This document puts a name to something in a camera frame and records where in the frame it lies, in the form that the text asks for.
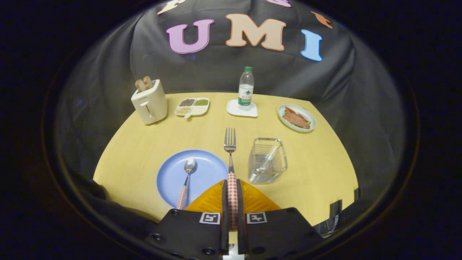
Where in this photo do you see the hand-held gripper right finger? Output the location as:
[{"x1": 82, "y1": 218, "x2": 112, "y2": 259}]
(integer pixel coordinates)
[{"x1": 236, "y1": 179, "x2": 324, "y2": 260}]

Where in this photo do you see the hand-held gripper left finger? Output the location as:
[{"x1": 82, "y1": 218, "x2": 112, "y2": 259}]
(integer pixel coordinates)
[{"x1": 144, "y1": 179, "x2": 230, "y2": 260}]

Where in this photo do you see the fork with red checked handle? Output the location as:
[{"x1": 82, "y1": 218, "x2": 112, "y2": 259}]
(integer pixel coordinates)
[{"x1": 224, "y1": 127, "x2": 239, "y2": 231}]

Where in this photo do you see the blue round plate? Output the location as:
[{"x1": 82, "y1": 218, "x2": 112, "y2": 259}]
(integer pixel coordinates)
[{"x1": 156, "y1": 149, "x2": 230, "y2": 209}]

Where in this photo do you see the pale green food plate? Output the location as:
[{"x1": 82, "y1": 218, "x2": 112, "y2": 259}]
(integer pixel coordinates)
[{"x1": 277, "y1": 104, "x2": 317, "y2": 133}]

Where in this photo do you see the white square coaster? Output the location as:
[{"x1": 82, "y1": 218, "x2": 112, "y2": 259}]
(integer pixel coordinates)
[{"x1": 226, "y1": 100, "x2": 258, "y2": 118}]

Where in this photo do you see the white divided dish of beans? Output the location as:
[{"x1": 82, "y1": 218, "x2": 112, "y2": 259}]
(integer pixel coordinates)
[{"x1": 175, "y1": 97, "x2": 210, "y2": 120}]

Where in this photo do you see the sliced meat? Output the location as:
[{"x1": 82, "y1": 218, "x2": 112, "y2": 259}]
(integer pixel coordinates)
[{"x1": 282, "y1": 107, "x2": 311, "y2": 130}]

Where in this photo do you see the clear water bottle green cap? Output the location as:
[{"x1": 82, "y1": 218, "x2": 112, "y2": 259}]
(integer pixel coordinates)
[{"x1": 238, "y1": 66, "x2": 254, "y2": 111}]

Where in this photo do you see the cream toaster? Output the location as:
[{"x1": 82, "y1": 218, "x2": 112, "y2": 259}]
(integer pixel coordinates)
[{"x1": 131, "y1": 79, "x2": 168, "y2": 125}]

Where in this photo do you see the metal wire cutlery basket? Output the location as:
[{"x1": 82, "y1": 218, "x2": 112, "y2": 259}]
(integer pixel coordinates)
[{"x1": 248, "y1": 137, "x2": 288, "y2": 185}]

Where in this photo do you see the spoon with red checked handle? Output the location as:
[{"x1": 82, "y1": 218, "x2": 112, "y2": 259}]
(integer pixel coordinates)
[{"x1": 176, "y1": 158, "x2": 197, "y2": 210}]

